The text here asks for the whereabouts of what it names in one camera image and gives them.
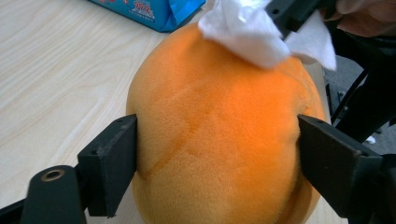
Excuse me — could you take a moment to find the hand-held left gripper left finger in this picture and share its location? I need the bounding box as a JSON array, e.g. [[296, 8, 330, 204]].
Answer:
[[77, 113, 138, 218]]

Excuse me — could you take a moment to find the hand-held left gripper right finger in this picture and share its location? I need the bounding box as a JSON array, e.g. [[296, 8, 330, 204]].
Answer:
[[296, 113, 385, 219]]

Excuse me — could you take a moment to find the white wet wipe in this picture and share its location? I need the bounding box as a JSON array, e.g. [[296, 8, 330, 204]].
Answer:
[[197, 0, 338, 72]]

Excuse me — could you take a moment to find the orange plush toy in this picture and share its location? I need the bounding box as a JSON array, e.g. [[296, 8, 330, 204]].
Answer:
[[125, 22, 327, 224]]

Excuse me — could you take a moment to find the blue wet wipes packet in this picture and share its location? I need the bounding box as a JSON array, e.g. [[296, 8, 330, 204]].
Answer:
[[88, 0, 206, 34]]

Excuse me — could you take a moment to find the dark stand leg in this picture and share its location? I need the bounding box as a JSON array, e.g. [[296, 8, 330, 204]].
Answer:
[[334, 59, 396, 145]]

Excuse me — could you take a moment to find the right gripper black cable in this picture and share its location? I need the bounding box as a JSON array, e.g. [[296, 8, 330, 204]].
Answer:
[[330, 68, 372, 125]]

